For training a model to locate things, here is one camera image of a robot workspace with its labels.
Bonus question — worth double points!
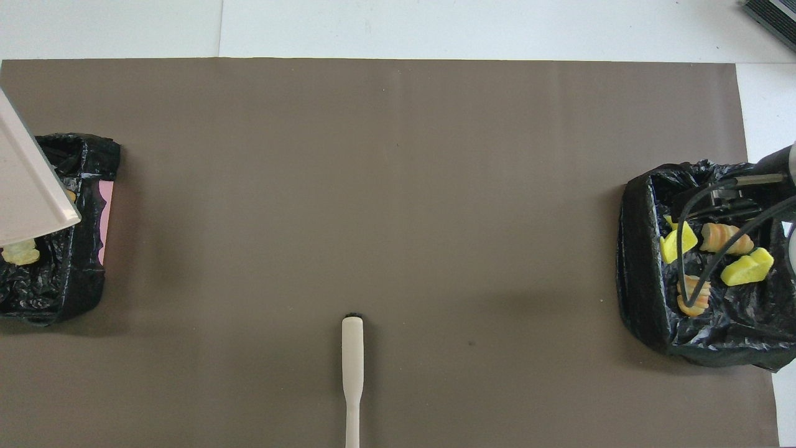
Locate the brown table mat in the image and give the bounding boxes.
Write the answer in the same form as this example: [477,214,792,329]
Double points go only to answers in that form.
[0,58,781,448]

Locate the orange striped bread scrap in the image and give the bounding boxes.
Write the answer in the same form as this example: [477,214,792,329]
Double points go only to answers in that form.
[700,223,755,255]

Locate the left black-lined bin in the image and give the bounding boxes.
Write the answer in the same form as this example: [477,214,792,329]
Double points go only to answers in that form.
[617,160,796,373]

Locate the hooked yellow sponge scrap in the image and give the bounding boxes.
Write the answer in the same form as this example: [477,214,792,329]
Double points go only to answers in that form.
[660,214,699,264]

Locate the pale striped bread scrap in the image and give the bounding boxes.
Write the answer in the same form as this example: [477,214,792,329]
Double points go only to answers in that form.
[677,274,711,318]

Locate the black-lined bin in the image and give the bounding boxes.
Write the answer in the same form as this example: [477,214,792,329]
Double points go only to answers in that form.
[617,160,796,373]
[0,133,121,324]

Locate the right black-lined bin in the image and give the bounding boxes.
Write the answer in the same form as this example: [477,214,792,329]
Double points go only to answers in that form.
[0,133,121,324]

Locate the beige plastic dustpan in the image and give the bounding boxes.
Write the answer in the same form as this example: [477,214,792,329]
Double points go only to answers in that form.
[0,87,82,247]

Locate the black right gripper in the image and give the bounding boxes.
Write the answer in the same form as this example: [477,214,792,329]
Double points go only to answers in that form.
[709,144,796,218]

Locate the beige hand brush black bristles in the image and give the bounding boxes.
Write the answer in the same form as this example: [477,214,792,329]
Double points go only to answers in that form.
[341,311,365,448]

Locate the pink bin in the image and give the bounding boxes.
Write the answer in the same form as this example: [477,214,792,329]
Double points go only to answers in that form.
[96,179,116,265]

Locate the dark ribbed block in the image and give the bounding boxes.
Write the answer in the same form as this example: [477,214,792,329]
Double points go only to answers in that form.
[741,0,796,54]

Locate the yellow green sponge scrap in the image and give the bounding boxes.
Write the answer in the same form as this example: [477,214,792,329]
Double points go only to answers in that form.
[721,247,775,287]

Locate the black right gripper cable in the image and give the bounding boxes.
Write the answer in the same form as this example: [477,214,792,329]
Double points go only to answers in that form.
[677,174,796,308]

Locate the pale chip scrap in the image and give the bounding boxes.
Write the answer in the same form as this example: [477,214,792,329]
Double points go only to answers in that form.
[2,241,40,266]

